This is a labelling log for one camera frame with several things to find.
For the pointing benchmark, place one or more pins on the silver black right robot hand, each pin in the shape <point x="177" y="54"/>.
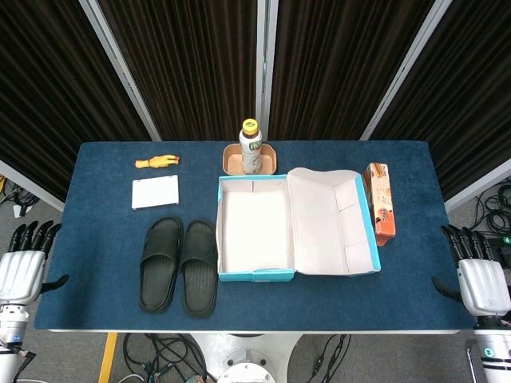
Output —
<point x="481" y="283"/>

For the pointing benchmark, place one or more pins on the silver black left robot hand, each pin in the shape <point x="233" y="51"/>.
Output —
<point x="20" y="275"/>

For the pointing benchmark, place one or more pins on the black slipper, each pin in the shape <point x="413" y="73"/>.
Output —
<point x="159" y="271"/>
<point x="198" y="279"/>

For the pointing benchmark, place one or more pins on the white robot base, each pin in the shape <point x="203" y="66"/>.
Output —
<point x="247" y="359"/>

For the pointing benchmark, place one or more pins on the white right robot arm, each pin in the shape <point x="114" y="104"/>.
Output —
<point x="495" y="351"/>

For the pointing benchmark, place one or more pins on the orange snack box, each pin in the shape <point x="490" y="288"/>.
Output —
<point x="381" y="207"/>

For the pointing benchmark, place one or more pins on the white flat box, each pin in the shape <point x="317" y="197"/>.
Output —
<point x="155" y="192"/>

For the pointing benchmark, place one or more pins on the light blue shoe box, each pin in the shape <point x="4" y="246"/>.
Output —
<point x="319" y="223"/>

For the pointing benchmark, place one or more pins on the dark blue table mat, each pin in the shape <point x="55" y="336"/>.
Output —
<point x="100" y="239"/>

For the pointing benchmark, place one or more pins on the yellow floor tape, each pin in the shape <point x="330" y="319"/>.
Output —
<point x="107" y="359"/>

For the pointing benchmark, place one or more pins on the yellow rubber chicken toy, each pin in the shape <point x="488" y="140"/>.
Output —
<point x="153" y="162"/>

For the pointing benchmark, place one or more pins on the dark ribbed partition panel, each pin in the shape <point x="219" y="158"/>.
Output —
<point x="48" y="91"/>
<point x="467" y="99"/>
<point x="339" y="68"/>
<point x="191" y="68"/>

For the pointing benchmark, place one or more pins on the tan rounded tray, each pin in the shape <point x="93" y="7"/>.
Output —
<point x="231" y="161"/>

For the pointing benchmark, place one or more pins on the yellow capped drink bottle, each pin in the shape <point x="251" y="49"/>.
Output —
<point x="250" y="153"/>

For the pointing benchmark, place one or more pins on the grey metal floor frame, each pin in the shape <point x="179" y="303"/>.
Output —
<point x="473" y="363"/>

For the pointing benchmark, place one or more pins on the grey partition rail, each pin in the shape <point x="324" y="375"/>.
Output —
<point x="32" y="185"/>
<point x="479" y="185"/>

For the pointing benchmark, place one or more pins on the grey partition post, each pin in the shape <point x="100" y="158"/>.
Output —
<point x="120" y="68"/>
<point x="265" y="68"/>
<point x="405" y="68"/>

